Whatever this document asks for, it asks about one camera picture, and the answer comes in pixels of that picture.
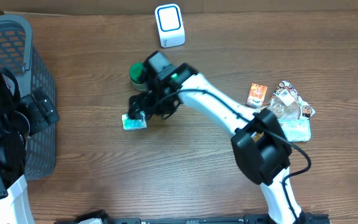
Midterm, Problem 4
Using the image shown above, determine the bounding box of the teal tissue pack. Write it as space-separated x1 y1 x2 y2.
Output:
121 111 147 131

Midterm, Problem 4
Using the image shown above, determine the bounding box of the brown snack pouch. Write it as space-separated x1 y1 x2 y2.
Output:
250 80 316 141

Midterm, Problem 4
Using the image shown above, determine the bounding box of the green lid jar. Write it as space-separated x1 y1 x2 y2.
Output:
129 62 148 91

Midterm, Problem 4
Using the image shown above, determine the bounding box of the light teal wipes pack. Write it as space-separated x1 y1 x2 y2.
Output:
278 119 311 142

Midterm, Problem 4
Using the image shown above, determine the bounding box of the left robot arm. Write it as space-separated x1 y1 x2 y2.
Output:
0 67 60 223

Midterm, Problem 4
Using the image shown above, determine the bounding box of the orange tissue pack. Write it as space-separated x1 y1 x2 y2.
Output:
246 83 267 108

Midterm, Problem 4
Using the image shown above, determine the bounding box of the grey plastic basket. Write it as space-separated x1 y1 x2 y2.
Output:
0 15 57 180

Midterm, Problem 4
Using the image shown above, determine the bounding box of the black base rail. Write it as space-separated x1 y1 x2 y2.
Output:
54 210 331 224

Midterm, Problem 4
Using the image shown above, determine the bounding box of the white barcode scanner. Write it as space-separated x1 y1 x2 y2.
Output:
155 3 185 48

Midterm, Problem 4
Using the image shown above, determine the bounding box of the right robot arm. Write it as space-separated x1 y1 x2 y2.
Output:
127 51 305 223

